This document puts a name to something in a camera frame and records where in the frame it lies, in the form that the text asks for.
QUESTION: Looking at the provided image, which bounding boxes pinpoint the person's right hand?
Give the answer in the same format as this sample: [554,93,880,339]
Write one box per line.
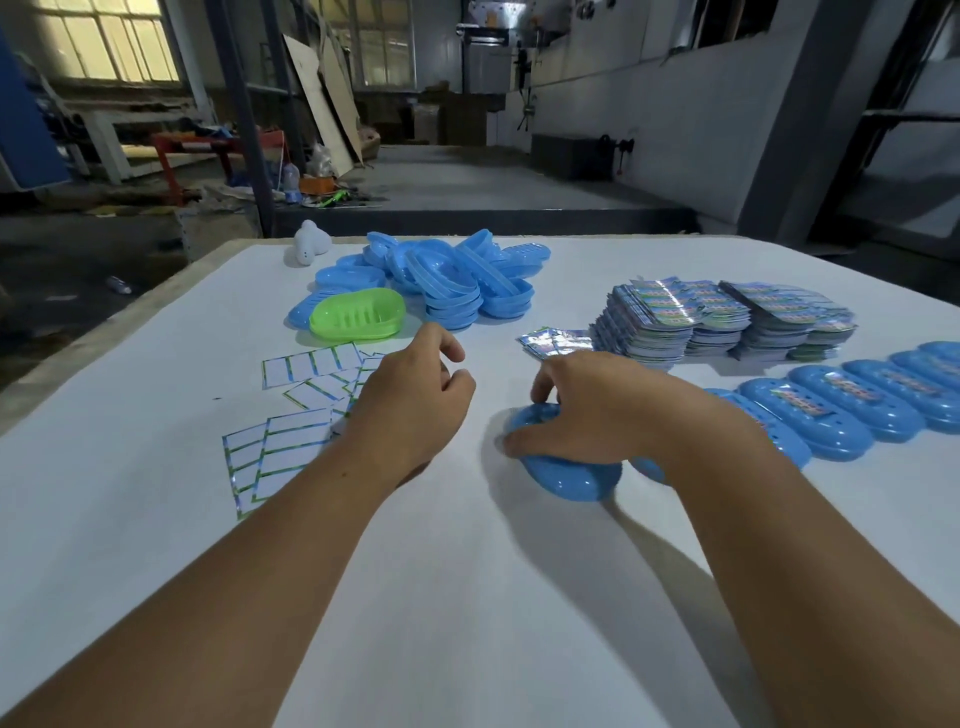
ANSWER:
[502,350,721,489]

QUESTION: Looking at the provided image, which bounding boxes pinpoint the person's left hand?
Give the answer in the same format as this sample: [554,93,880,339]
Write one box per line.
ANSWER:
[341,322,478,489]

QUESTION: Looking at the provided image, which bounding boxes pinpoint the green-edged sticker sheet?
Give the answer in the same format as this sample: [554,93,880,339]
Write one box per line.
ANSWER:
[343,353,385,418]
[262,342,367,391]

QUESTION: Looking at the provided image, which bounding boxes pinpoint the stacks of colourful sticker sheets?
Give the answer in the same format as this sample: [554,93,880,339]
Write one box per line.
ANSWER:
[590,275,858,373]

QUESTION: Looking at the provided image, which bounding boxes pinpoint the glossy sticker sheets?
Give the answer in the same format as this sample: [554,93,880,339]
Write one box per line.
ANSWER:
[517,326,596,361]

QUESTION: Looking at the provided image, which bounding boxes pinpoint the pile of blue soap dishes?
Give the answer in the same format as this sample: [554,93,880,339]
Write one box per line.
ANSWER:
[287,228,553,333]

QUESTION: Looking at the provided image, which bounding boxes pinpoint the person's right forearm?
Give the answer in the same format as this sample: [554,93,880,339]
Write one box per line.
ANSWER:
[659,404,960,728]

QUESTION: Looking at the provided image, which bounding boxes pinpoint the person's left forearm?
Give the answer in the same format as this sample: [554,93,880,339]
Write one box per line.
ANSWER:
[0,431,421,728]

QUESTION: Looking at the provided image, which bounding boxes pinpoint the black box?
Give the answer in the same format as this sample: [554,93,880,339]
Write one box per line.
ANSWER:
[530,133,618,183]

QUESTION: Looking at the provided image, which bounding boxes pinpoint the small white plastic figure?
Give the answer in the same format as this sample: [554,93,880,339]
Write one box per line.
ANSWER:
[292,218,333,268]

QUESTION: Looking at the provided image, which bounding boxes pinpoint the pale wooden crate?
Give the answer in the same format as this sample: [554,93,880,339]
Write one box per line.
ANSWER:
[176,206,260,264]

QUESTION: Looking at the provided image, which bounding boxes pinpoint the grey slanted pillar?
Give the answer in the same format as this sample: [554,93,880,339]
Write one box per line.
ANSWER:
[738,0,924,241]

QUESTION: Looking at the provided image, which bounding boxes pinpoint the pale leaning plywood board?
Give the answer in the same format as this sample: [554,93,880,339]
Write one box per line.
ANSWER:
[282,33,355,179]

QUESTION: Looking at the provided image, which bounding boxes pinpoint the brown leaning board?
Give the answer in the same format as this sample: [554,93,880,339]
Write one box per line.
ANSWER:
[318,29,365,165]

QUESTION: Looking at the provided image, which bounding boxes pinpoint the red metal table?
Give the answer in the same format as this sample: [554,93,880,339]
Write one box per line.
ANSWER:
[149,131,286,208]

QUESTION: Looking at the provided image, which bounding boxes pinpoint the silver machine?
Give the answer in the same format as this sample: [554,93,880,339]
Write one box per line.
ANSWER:
[457,0,530,95]

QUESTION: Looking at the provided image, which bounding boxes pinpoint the wide window with grid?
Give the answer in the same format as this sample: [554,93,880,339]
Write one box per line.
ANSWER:
[314,0,418,90]

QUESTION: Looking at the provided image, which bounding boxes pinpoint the blue and white machine cabinet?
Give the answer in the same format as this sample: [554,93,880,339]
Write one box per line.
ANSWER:
[0,22,73,193]

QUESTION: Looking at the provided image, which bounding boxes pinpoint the large bright window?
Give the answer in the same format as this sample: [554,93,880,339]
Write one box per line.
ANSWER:
[33,0,181,84]

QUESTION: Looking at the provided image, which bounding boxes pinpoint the thick dark steel post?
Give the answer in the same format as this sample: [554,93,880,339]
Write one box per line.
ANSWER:
[206,0,277,238]

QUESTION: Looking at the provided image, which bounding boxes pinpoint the thin dark steel post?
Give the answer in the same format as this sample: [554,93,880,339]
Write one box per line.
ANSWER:
[258,0,307,175]

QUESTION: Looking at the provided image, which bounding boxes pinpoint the white metal workbench frame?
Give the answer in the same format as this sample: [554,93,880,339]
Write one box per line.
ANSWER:
[44,97,215,185]

